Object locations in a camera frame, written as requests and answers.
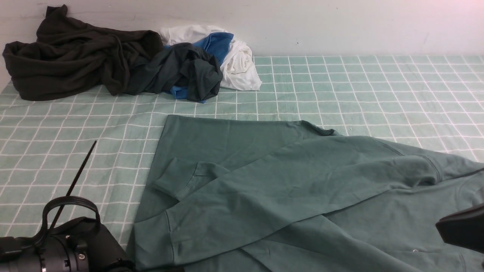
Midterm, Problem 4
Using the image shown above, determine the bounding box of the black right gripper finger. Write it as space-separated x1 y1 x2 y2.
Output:
436 204 484 253

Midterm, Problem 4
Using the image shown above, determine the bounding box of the green long-sleeve top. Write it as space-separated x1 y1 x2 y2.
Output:
127 115 483 272

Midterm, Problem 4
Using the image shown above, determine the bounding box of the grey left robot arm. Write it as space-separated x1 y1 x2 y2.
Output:
1 217 135 272

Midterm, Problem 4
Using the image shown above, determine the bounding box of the white crumpled garment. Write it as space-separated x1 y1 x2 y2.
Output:
160 25 262 91

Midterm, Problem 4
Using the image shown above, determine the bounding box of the blue crumpled garment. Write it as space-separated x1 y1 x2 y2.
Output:
170 32 233 103

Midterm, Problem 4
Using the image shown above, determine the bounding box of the dark teal crumpled garment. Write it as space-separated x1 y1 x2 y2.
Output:
123 43 223 102

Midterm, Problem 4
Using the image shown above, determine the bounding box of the green checkered table cloth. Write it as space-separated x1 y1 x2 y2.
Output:
0 56 484 244

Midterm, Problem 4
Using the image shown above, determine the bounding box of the black-brown crumpled garment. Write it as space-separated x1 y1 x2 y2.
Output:
2 5 164 101

